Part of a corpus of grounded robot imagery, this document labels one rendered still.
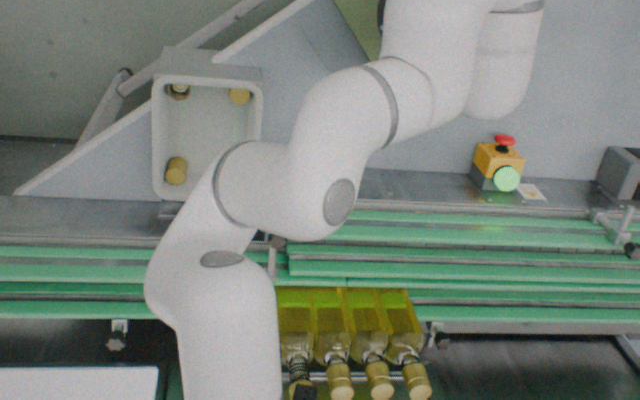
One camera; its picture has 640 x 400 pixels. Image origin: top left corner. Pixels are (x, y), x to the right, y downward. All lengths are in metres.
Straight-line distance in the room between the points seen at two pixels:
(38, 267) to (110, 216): 0.15
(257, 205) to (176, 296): 0.10
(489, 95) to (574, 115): 0.58
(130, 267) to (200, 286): 0.54
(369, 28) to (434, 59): 0.38
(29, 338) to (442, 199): 0.78
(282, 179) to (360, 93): 0.11
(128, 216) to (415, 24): 0.70
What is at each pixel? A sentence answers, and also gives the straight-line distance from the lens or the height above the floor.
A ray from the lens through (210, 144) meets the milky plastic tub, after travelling 1.06.
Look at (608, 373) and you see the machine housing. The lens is 1.35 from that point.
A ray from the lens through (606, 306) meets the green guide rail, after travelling 1.30.
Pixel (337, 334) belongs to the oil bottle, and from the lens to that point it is 0.93.
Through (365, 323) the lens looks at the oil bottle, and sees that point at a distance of 0.95.
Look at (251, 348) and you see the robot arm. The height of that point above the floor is 1.38.
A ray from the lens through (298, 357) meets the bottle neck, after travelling 0.90.
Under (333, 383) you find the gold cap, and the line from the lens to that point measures 0.88.
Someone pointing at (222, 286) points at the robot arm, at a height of 1.36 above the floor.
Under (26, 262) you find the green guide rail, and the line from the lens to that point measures 1.05.
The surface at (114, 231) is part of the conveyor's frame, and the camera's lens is 1.07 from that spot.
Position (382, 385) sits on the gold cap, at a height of 1.16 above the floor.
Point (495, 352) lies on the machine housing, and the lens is 1.28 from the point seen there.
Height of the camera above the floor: 1.73
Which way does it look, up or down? 60 degrees down
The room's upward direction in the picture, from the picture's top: 165 degrees clockwise
